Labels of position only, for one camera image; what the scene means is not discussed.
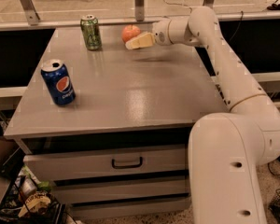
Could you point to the blue pepsi can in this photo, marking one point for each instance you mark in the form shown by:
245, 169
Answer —
57, 79

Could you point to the left metal rail bracket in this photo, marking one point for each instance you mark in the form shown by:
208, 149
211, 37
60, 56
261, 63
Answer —
30, 12

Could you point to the red orange apple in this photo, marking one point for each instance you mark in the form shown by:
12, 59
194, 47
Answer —
129, 32

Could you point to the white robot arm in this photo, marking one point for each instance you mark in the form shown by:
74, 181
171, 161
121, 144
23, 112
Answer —
224, 148

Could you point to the green soda can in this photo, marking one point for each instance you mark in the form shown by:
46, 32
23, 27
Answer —
90, 29

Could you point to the black bin with clutter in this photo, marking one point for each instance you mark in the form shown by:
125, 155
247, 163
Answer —
26, 200

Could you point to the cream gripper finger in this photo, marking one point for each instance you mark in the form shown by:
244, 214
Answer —
145, 34
138, 43

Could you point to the black top drawer handle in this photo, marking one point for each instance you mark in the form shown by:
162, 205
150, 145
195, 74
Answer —
127, 164

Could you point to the brown round container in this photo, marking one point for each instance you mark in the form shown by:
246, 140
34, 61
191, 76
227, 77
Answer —
0, 142

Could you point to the black sandal on floor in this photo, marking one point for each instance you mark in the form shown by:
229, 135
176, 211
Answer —
274, 6

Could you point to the grey drawer cabinet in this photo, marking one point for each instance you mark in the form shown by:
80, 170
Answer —
129, 104

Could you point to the middle metal rail bracket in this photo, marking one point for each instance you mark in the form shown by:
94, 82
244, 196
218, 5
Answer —
139, 10

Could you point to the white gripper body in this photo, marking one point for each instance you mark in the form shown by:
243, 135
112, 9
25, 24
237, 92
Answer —
160, 33

